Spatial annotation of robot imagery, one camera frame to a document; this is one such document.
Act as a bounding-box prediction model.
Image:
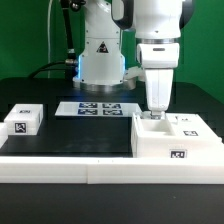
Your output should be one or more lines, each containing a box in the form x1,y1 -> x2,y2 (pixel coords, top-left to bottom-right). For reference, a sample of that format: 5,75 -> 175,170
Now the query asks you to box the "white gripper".
145,69 -> 173,120

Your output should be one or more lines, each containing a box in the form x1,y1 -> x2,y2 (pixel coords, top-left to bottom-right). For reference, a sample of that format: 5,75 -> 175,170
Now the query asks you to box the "white cabinet body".
131,113 -> 224,159

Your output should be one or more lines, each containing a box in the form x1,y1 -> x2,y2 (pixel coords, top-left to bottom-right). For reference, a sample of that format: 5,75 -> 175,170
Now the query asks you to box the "white cabinet door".
166,113 -> 221,142

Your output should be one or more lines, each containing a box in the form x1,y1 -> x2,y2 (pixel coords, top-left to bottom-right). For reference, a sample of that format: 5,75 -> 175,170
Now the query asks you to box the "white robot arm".
59,0 -> 194,119

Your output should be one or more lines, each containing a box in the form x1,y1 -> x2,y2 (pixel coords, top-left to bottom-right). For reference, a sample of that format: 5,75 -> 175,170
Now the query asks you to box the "white cabinet top block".
4,104 -> 43,135

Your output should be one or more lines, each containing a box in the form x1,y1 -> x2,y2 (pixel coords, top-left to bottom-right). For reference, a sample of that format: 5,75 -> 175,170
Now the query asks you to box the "white tag sheet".
55,102 -> 141,117

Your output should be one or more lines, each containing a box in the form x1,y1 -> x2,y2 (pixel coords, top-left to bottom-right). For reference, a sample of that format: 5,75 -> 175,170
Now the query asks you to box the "white U-shaped fence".
0,121 -> 224,185

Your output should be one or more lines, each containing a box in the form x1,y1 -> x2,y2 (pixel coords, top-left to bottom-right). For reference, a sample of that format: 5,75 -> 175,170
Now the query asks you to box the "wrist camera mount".
123,66 -> 145,90

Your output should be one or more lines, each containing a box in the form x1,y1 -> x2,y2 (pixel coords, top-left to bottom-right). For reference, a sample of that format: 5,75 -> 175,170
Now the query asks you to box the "black hose cable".
27,0 -> 80,80

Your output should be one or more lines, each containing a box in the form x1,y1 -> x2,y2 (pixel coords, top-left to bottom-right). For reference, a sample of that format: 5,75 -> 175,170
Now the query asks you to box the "white cable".
46,0 -> 54,79

